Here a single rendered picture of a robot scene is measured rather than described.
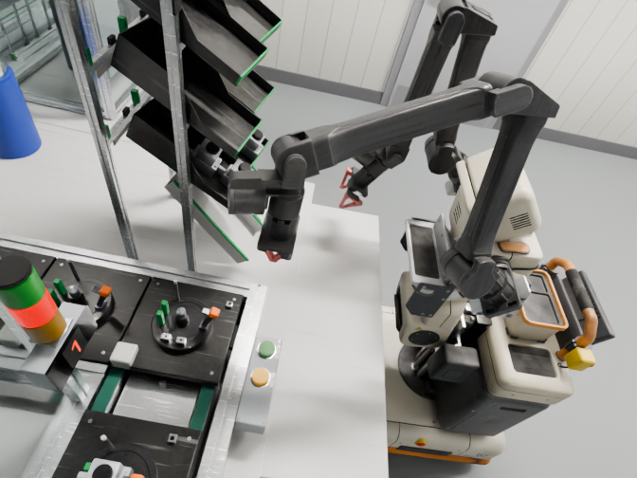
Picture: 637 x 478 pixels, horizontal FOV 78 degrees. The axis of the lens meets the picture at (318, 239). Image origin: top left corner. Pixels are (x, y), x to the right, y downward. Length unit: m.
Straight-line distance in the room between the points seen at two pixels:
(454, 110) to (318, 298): 0.72
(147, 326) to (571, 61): 3.94
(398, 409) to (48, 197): 1.50
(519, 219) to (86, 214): 1.25
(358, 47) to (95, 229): 2.93
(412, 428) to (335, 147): 1.37
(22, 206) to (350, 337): 1.09
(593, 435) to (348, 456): 1.77
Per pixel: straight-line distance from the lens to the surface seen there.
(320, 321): 1.19
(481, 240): 0.88
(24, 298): 0.64
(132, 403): 1.04
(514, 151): 0.82
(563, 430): 2.55
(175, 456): 0.94
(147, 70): 0.85
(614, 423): 2.77
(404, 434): 1.79
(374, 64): 3.88
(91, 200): 1.50
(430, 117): 0.70
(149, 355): 1.01
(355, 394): 1.12
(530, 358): 1.50
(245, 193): 0.65
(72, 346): 0.78
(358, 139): 0.66
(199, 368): 0.99
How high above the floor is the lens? 1.88
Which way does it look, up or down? 48 degrees down
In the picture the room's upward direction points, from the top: 16 degrees clockwise
